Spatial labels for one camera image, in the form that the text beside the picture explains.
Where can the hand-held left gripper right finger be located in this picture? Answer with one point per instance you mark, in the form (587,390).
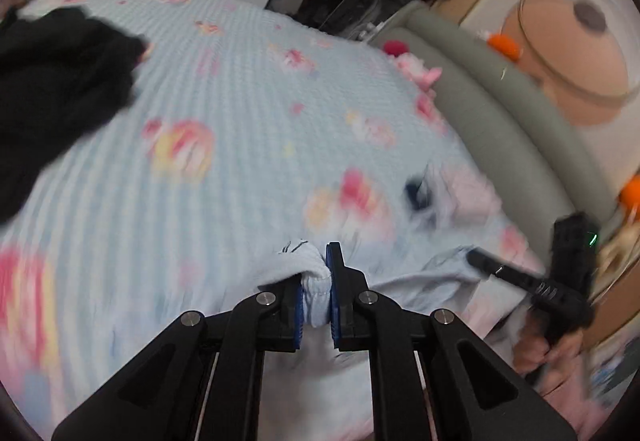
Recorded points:
(332,291)

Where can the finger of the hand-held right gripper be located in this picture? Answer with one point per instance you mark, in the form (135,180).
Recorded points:
(500,268)

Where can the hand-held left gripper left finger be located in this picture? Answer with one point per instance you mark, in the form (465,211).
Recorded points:
(299,316)

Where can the light blue printed pajama garment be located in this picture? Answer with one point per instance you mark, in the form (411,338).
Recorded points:
(315,281)

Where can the person's right hand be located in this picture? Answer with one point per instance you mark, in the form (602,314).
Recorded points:
(545,356)

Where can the orange round toy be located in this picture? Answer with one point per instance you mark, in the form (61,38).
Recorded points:
(631,193)

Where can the checked cartoon printed blanket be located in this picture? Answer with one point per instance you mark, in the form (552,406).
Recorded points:
(225,201)

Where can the pink plush toy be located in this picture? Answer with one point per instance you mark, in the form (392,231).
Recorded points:
(420,68)

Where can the black garment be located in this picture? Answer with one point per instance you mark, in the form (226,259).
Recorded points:
(60,86)

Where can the grey padded bed frame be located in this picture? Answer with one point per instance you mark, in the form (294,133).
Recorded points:
(490,111)

